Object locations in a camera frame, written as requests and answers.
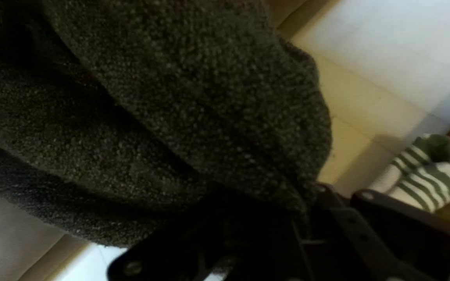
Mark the green striped white towel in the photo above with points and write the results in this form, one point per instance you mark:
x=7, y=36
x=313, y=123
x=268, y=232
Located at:
x=419, y=174

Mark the dark grey knitted blanket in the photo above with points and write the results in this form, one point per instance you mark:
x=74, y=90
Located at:
x=119, y=114

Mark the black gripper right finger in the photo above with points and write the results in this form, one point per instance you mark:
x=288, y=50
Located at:
x=376, y=237

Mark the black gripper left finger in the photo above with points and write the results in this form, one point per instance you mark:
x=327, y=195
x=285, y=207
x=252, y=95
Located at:
x=243, y=237

